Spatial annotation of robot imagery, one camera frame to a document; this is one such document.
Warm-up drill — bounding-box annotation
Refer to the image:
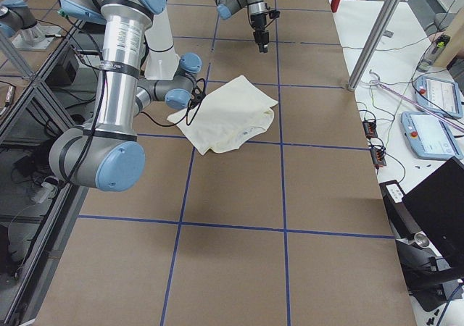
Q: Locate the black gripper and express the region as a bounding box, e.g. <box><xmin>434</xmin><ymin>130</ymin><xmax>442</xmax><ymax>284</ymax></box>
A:
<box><xmin>191</xmin><ymin>86</ymin><xmax>204</xmax><ymax>104</ymax></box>
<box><xmin>249</xmin><ymin>12</ymin><xmax>269</xmax><ymax>53</ymax></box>

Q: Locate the cream long sleeve shirt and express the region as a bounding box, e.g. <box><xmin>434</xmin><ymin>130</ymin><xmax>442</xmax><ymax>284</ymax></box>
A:
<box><xmin>167</xmin><ymin>75</ymin><xmax>278</xmax><ymax>155</ymax></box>

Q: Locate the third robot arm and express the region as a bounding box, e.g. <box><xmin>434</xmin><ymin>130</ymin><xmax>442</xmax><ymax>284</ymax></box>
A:
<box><xmin>1</xmin><ymin>0</ymin><xmax>62</xmax><ymax>51</ymax></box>

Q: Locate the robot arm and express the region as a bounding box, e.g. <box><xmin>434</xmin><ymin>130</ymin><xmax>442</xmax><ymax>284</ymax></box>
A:
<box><xmin>214</xmin><ymin>0</ymin><xmax>271</xmax><ymax>53</ymax></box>
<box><xmin>49</xmin><ymin>0</ymin><xmax>202</xmax><ymax>191</ymax></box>

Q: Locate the far blue teach pendant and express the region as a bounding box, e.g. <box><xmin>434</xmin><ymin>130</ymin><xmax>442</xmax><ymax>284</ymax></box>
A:
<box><xmin>413</xmin><ymin>75</ymin><xmax>463</xmax><ymax>119</ymax></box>

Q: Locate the blue teach pendant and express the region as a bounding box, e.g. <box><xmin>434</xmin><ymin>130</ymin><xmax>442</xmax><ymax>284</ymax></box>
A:
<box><xmin>413</xmin><ymin>75</ymin><xmax>463</xmax><ymax>119</ymax></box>
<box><xmin>400</xmin><ymin>112</ymin><xmax>463</xmax><ymax>161</ymax></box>

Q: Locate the near blue teach pendant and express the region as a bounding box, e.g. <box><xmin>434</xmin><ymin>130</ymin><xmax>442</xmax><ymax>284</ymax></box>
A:
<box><xmin>400</xmin><ymin>112</ymin><xmax>463</xmax><ymax>161</ymax></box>

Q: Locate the black laptop computer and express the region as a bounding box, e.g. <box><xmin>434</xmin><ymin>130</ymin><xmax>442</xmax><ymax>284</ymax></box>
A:
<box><xmin>402</xmin><ymin>157</ymin><xmax>463</xmax><ymax>267</ymax></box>

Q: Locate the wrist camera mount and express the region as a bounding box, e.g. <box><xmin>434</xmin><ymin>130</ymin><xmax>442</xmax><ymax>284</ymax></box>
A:
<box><xmin>267</xmin><ymin>9</ymin><xmax>281</xmax><ymax>20</ymax></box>

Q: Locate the aluminium frame post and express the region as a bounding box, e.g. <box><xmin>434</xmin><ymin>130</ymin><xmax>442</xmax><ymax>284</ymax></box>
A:
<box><xmin>347</xmin><ymin>0</ymin><xmax>400</xmax><ymax>91</ymax></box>

